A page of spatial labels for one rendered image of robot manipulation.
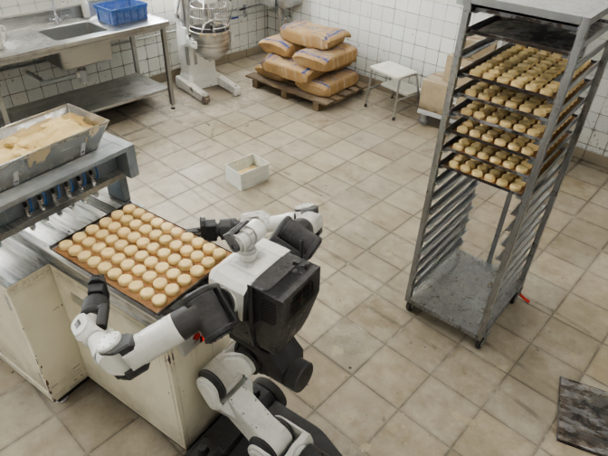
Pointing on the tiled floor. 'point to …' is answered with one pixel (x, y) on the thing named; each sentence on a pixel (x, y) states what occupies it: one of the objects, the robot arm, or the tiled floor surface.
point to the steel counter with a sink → (115, 94)
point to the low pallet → (306, 91)
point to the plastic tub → (247, 172)
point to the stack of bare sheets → (583, 417)
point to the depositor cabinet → (42, 314)
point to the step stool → (395, 81)
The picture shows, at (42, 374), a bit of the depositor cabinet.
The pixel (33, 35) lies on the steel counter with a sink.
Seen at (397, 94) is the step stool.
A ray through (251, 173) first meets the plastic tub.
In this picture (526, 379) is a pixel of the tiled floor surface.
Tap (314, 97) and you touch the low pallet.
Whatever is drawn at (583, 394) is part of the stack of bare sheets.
